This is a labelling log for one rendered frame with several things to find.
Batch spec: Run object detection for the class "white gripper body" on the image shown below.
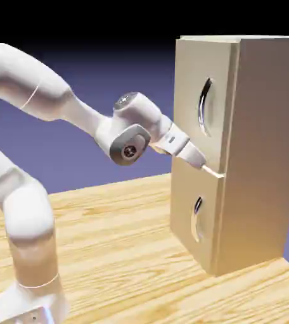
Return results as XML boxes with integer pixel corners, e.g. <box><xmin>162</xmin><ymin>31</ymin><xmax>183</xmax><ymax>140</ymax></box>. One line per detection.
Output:
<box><xmin>176</xmin><ymin>140</ymin><xmax>207</xmax><ymax>170</ymax></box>

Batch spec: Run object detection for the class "small light wood cabinet door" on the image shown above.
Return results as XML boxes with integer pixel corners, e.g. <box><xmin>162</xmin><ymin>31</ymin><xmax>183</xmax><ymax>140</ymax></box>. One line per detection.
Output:
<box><xmin>169</xmin><ymin>156</ymin><xmax>227</xmax><ymax>275</ymax></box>

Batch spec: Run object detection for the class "light wood cabinet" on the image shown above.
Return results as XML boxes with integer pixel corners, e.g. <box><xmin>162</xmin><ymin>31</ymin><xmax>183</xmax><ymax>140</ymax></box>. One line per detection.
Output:
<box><xmin>169</xmin><ymin>34</ymin><xmax>289</xmax><ymax>277</ymax></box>

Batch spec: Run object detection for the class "large light wood cabinet door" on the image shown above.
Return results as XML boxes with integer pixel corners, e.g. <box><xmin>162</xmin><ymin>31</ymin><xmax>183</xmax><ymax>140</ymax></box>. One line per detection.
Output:
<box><xmin>172</xmin><ymin>38</ymin><xmax>240</xmax><ymax>178</ymax></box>

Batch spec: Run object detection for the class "long curved metal handle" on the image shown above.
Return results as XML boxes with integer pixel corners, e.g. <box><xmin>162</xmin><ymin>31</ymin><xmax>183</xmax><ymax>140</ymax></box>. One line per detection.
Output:
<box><xmin>197</xmin><ymin>77</ymin><xmax>213</xmax><ymax>137</ymax></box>

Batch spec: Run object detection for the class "short curved metal handle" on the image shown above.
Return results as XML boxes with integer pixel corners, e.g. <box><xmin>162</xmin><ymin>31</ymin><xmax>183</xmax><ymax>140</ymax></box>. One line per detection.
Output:
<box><xmin>191</xmin><ymin>196</ymin><xmax>203</xmax><ymax>243</ymax></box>

